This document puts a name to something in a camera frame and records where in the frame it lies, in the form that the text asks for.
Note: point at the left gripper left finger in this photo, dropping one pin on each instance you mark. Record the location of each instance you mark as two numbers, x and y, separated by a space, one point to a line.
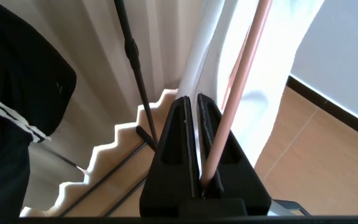
166 189

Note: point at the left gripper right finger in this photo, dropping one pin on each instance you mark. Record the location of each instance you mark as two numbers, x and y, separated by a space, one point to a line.
244 189

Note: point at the pink clothes hanger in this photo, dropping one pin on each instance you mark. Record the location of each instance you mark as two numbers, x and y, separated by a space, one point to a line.
241 81

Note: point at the white garment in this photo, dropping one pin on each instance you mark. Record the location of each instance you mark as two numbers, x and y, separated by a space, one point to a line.
275 62

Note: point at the black garment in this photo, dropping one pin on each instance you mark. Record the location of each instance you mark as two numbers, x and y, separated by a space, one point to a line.
11 62

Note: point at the black clothes rack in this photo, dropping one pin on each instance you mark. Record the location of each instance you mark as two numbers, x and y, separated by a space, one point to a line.
132 53

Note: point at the beige curtain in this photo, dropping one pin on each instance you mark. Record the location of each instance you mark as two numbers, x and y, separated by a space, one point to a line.
104 46

